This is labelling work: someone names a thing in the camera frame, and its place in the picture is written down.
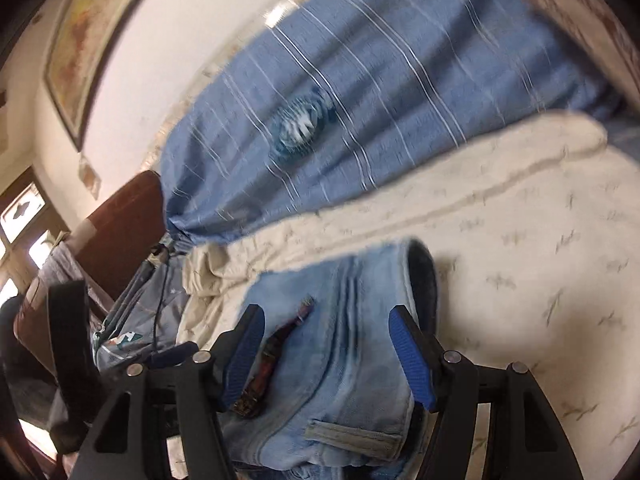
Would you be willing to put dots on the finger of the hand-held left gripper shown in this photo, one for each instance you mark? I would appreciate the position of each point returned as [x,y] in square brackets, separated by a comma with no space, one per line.
[172,354]

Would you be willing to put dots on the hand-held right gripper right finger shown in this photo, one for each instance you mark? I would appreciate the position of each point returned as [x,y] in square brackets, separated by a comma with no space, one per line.
[412,360]

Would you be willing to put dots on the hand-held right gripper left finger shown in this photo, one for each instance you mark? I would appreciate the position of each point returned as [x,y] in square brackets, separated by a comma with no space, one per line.
[245,355]

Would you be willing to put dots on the light blue denim pants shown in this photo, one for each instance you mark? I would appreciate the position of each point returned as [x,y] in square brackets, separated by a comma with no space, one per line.
[350,360]

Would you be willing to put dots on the grey star print bag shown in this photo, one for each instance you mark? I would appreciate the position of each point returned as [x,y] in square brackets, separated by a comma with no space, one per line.
[120,340]

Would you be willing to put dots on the brown wooden headboard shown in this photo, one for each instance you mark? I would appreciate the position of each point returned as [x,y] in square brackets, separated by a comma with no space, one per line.
[125,225]

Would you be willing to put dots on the cream floral blanket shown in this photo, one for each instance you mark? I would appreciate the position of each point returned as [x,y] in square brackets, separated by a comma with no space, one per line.
[525,240]

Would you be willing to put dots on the blue striped bed cloth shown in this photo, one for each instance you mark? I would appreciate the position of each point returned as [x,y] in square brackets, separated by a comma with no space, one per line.
[400,85]

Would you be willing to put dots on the beige striped pillow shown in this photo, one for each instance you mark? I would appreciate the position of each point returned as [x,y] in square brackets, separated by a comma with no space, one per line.
[565,20]

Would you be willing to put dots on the wooden frame window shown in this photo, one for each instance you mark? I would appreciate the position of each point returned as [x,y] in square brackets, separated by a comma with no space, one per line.
[25,210]

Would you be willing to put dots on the wall socket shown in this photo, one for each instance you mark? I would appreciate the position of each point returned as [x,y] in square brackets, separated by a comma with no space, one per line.
[90,177]

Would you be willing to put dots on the framed wall picture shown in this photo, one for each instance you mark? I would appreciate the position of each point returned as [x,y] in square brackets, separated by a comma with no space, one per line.
[95,25]

